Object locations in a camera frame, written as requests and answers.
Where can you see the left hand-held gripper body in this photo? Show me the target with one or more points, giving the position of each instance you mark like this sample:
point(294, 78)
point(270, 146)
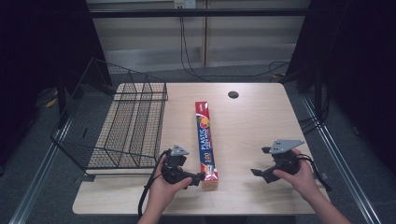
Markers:
point(174, 163)

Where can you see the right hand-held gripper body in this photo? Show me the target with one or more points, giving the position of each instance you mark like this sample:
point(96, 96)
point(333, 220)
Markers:
point(286, 161)

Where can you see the long red blue wrap box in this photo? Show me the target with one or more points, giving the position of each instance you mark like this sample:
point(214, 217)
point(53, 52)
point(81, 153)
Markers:
point(206, 146)

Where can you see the person's right hand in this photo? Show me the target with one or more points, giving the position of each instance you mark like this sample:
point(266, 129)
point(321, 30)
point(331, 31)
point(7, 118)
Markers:
point(303, 180)

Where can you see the person's left hand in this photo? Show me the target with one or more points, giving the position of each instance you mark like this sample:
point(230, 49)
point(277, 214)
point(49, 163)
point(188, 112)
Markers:
point(160, 193)

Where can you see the black round table grommet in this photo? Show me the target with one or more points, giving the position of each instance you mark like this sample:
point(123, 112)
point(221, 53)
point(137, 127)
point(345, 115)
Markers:
point(233, 94)

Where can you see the black curtain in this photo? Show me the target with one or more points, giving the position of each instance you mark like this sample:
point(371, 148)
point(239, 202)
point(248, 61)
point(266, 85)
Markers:
point(37, 46)
point(358, 62)

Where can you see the black horizontal metal bar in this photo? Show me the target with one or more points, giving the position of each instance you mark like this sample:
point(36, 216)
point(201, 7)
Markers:
point(199, 12)

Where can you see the aluminium floor rail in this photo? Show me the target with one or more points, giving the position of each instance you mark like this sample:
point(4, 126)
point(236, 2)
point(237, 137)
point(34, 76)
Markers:
point(345, 168)
point(37, 180)

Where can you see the white wall power outlet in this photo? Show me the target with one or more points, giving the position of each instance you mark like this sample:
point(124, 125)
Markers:
point(185, 3)

